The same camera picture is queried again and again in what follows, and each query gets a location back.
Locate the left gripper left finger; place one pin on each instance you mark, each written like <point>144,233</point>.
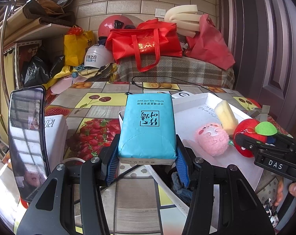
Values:
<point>52,209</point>

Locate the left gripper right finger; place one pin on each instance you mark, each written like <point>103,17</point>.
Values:
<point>240,210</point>

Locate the red plush apple toy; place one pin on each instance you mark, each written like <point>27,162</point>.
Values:
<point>254,129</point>

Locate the blue pink braided scrunchies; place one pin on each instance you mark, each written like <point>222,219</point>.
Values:
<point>178,188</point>

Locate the pale yellow sponge block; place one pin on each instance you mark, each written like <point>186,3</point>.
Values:
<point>226,117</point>

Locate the pink plush pig toy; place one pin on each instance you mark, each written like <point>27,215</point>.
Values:
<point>213,139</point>

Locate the blue tissue pack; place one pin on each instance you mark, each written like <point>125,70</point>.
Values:
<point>148,134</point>

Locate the leopard print scrunchie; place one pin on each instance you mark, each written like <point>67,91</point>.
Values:
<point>271,212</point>

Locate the white cardboard box tray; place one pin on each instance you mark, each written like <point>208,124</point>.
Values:
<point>191,113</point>

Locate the white small carton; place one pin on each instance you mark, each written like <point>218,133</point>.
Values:
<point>56,130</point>

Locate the smartphone on stand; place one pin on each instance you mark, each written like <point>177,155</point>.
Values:
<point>26,137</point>

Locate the fruit print tablecloth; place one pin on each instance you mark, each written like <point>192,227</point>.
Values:
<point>136,204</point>

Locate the dark red nonwoven bag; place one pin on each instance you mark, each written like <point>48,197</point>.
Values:
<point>209,45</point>

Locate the black plastic bag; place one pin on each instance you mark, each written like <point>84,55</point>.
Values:
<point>38,71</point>

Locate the white helmet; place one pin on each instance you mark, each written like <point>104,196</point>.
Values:
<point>98,56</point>

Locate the yellow shopping bag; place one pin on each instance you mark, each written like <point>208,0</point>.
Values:
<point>76,43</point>

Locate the cream foam roll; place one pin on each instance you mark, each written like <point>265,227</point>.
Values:
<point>186,19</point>

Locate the red tote bag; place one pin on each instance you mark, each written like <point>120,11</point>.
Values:
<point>152,37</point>

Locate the red helmet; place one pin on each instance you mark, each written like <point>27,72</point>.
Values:
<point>114,22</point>

